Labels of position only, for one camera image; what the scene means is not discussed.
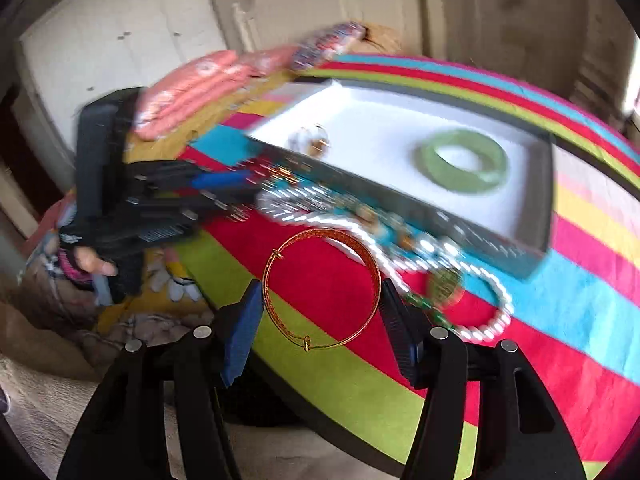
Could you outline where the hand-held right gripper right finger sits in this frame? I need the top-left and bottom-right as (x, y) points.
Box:
(380, 277), (587, 480)

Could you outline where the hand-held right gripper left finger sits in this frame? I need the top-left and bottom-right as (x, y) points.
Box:
(56, 279), (265, 480)

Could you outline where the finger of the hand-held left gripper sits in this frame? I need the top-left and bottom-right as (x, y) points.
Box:
(127, 192), (251, 228)
(132, 159), (253, 192)

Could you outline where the gold bangle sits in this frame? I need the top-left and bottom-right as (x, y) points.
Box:
(262, 228), (383, 354)

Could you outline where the white pearl necklace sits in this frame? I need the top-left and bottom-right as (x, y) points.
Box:
(255, 190), (515, 343)

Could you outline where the grey box with white lining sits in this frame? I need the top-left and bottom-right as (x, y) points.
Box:
(245, 77), (557, 281)

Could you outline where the person's left hand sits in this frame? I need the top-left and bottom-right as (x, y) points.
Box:
(60, 245), (121, 286)

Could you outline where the green pendant with green beads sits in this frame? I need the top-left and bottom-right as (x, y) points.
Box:
(405, 266), (467, 333)

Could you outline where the yellow floral bed sheet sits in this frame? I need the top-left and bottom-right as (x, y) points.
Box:
(20, 195), (216, 361)

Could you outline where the pink pillow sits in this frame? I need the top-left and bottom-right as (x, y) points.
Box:
(132, 45), (301, 142)

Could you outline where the cream wardrobe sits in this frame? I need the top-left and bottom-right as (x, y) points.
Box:
(15, 0), (231, 161)

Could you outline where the green jade bangle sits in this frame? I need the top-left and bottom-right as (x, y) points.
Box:
(419, 129), (511, 195)

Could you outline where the round patterned cushion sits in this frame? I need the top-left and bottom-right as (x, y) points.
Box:
(290, 21), (368, 71)

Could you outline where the striped colourful blanket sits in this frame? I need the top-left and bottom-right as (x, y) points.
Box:
(125, 52), (640, 480)

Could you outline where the yellow floral pillow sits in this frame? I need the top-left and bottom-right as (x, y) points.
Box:
(365, 25), (407, 56)

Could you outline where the multicolour bead bracelet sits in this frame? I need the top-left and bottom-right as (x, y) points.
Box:
(345, 200), (431, 261)

